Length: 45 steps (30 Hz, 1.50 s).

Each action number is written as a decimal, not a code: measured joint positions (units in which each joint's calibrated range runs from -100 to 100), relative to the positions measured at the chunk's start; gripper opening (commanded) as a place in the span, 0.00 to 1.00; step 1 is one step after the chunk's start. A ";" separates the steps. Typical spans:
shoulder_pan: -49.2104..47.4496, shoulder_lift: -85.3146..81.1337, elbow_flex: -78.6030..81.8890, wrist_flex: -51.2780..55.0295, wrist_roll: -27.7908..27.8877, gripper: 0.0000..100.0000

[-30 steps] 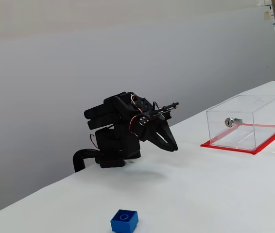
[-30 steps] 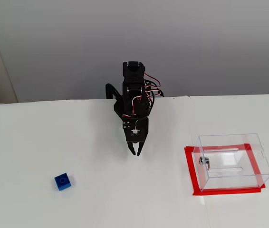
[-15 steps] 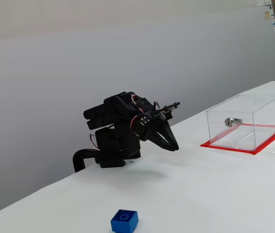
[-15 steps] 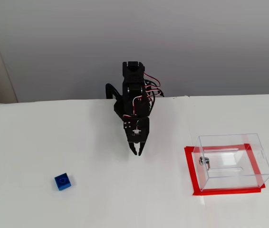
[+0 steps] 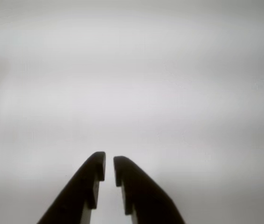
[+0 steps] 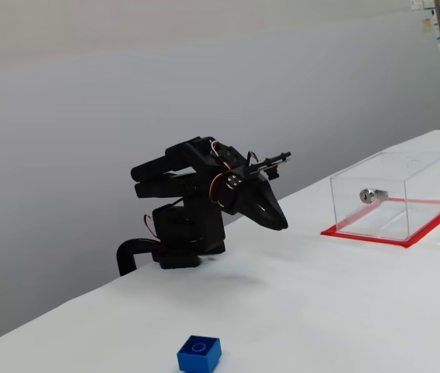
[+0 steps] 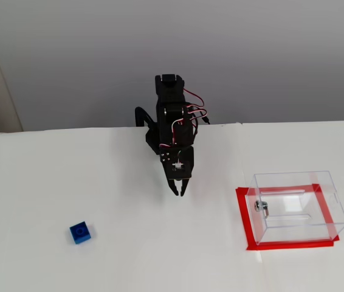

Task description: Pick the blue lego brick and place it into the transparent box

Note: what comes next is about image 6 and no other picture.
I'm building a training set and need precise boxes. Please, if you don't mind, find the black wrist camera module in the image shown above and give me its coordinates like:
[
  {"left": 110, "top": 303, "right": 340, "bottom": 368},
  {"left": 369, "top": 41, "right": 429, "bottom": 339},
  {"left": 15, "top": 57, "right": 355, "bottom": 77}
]
[{"left": 247, "top": 150, "right": 292, "bottom": 181}]

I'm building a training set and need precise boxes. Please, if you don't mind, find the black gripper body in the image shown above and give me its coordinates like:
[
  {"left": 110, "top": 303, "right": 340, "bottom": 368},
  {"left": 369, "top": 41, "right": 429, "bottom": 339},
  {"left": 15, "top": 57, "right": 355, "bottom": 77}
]
[{"left": 210, "top": 165, "right": 267, "bottom": 217}]

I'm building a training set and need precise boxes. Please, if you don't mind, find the red tape frame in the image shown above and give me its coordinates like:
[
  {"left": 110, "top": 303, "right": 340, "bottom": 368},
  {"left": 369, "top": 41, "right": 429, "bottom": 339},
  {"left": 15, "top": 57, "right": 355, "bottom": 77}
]
[{"left": 320, "top": 197, "right": 440, "bottom": 249}]

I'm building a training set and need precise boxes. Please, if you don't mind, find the black table clamp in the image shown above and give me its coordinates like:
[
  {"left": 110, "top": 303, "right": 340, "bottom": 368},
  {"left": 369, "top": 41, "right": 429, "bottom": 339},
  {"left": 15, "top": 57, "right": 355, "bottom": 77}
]
[{"left": 116, "top": 238, "right": 163, "bottom": 277}]

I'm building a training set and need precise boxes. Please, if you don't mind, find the white paper label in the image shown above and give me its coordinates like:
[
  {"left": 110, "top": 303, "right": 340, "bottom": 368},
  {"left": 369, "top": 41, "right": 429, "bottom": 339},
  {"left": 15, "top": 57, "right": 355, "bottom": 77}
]
[{"left": 410, "top": 0, "right": 438, "bottom": 12}]

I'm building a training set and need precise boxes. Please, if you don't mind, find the silver cam lock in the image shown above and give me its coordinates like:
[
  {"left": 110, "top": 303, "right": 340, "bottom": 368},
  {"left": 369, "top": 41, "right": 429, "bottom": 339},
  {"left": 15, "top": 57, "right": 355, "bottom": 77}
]
[{"left": 358, "top": 187, "right": 389, "bottom": 204}]

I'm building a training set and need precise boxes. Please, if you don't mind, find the transparent plastic box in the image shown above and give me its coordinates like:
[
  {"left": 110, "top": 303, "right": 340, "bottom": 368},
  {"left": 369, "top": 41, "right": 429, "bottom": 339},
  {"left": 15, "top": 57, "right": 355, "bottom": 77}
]
[{"left": 329, "top": 150, "right": 440, "bottom": 242}]

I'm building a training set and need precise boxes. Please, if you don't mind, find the blue lego brick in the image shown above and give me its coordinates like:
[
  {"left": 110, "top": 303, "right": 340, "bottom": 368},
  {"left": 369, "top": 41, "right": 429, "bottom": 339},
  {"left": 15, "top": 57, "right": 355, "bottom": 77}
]
[{"left": 176, "top": 334, "right": 223, "bottom": 373}]

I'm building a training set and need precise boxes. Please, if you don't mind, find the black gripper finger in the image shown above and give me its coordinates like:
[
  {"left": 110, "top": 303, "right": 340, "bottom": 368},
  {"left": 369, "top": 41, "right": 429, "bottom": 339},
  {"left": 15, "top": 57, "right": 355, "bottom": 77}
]
[
  {"left": 258, "top": 176, "right": 289, "bottom": 228},
  {"left": 239, "top": 186, "right": 288, "bottom": 233}
]

